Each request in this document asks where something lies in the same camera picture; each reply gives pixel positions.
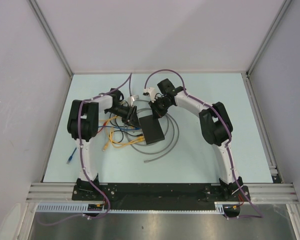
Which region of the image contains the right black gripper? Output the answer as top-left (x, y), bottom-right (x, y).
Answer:
top-left (149, 97), bottom-right (173, 121)

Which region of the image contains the aluminium front frame rail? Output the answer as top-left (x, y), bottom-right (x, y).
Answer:
top-left (26, 182), bottom-right (299, 204)

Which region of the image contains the yellow ethernet cable plugged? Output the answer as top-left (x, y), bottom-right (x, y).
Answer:
top-left (101, 126), bottom-right (145, 152)

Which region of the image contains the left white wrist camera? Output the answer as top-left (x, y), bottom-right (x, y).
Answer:
top-left (127, 95), bottom-right (140, 106)

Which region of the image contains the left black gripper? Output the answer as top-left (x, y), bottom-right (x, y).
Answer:
top-left (105, 104), bottom-right (141, 129)

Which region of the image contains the blue ethernet cable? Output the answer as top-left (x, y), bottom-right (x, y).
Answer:
top-left (66, 124), bottom-right (141, 165)

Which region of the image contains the yellow ethernet cable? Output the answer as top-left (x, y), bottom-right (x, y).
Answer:
top-left (101, 126), bottom-right (145, 152)
top-left (99, 117), bottom-right (123, 127)

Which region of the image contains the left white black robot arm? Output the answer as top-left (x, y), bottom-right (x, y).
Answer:
top-left (67, 88), bottom-right (140, 200)

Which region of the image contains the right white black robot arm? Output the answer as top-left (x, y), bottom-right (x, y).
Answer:
top-left (143, 78), bottom-right (245, 201)

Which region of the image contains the grey ethernet cable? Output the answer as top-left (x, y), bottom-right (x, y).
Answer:
top-left (124, 99), bottom-right (181, 165)

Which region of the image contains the black power cable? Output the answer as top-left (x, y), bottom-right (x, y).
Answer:
top-left (109, 99), bottom-right (143, 142)

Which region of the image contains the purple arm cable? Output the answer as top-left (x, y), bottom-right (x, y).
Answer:
top-left (145, 69), bottom-right (265, 219)
top-left (37, 72), bottom-right (133, 226)

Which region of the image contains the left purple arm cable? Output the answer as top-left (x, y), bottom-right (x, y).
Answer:
top-left (37, 72), bottom-right (133, 226)

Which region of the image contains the black network switch box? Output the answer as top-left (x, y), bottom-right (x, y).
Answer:
top-left (139, 115), bottom-right (165, 145)

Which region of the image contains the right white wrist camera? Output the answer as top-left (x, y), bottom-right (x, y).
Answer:
top-left (143, 87), bottom-right (157, 103)

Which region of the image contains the left aluminium corner post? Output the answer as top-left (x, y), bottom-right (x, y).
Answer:
top-left (27, 0), bottom-right (74, 78)

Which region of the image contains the right aluminium side rail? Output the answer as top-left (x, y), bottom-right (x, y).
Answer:
top-left (241, 73), bottom-right (282, 184)

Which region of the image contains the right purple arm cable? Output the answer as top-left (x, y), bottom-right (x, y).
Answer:
top-left (145, 69), bottom-right (265, 219)

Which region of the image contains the aluminium corner post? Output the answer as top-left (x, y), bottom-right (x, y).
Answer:
top-left (27, 0), bottom-right (74, 78)
top-left (246, 0), bottom-right (294, 78)

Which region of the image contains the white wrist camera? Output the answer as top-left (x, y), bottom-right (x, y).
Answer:
top-left (143, 87), bottom-right (157, 103)
top-left (127, 95), bottom-right (140, 106)

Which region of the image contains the white slotted cable duct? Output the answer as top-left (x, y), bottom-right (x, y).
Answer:
top-left (36, 203), bottom-right (224, 215)

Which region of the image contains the right aluminium corner post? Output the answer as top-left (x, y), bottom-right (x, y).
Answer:
top-left (246, 0), bottom-right (294, 78)

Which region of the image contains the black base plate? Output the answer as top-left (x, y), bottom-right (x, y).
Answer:
top-left (71, 179), bottom-right (250, 214)

